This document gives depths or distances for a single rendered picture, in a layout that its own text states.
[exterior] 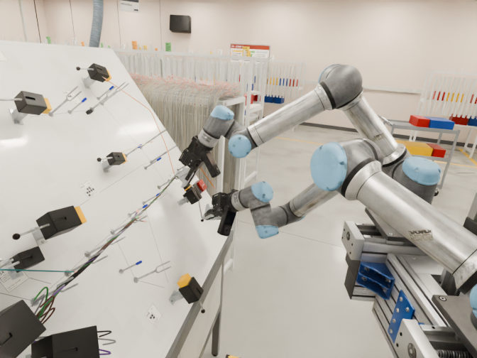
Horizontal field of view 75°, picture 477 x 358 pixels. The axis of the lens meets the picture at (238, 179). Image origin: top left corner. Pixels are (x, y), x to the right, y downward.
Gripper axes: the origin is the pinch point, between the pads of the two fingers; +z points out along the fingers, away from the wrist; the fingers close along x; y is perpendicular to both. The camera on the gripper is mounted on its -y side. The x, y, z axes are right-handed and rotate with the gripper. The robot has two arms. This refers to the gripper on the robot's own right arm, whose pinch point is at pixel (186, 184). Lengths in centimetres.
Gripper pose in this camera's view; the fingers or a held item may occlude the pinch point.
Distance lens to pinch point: 128.9
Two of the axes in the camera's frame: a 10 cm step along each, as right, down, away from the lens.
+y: -8.1, -5.8, 0.4
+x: -2.5, 2.9, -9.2
